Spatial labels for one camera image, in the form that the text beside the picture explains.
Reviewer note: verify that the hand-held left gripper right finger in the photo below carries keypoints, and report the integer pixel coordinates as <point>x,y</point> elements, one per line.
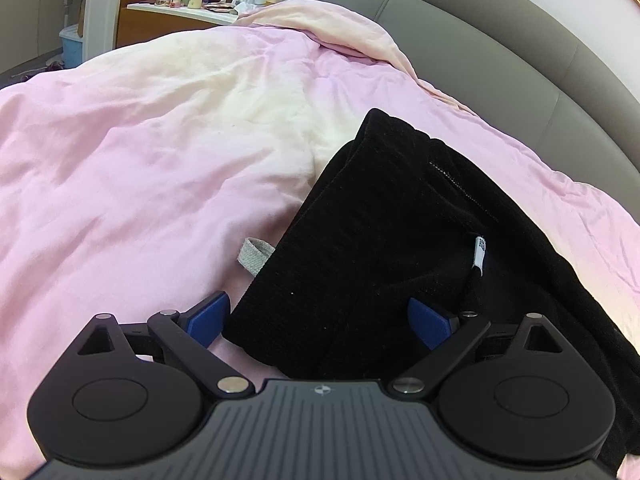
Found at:
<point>425,320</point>

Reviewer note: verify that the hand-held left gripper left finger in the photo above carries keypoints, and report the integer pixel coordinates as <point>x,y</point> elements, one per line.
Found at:
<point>207,317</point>

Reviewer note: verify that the black pants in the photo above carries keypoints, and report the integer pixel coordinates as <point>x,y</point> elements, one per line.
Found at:
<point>380,240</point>

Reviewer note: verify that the pink blanket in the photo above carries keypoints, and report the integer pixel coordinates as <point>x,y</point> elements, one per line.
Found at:
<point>125,160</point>

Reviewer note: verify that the grey padded headboard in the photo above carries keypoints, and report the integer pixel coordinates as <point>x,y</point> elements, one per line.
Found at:
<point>500,35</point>

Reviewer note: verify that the wooden dressing table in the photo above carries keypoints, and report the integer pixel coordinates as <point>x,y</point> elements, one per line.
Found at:
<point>150,27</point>

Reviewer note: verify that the blue plastic bin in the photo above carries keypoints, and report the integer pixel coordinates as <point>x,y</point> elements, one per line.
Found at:
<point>70,47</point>

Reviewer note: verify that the white cabinet door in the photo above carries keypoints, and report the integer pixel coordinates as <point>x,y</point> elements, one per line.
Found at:
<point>102,15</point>

